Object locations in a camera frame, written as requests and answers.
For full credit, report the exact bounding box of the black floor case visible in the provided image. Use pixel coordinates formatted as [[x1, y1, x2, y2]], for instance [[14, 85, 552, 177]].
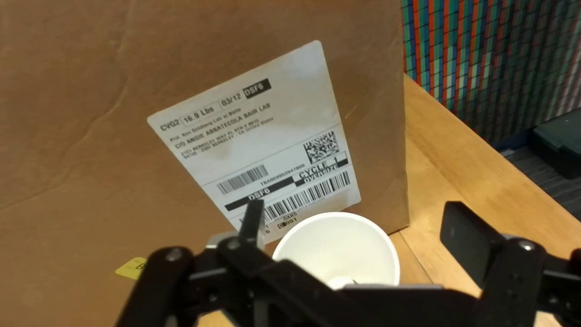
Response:
[[526, 106, 581, 181]]

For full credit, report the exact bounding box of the colourful striped backdrop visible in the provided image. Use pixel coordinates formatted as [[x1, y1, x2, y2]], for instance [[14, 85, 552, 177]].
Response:
[[399, 0, 581, 150]]

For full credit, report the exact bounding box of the white paper cup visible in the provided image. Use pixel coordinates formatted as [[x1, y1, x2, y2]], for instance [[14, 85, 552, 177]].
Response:
[[270, 210, 403, 290]]

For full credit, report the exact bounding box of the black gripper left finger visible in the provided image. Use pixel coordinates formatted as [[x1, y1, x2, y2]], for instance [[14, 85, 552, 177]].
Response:
[[116, 197, 341, 327]]

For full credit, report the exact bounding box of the large cardboard shipping box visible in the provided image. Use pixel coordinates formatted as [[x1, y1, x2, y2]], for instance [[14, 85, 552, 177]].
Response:
[[0, 0, 412, 327]]

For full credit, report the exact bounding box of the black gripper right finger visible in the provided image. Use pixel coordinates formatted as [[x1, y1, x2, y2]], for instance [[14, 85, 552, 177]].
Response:
[[437, 199, 581, 327]]

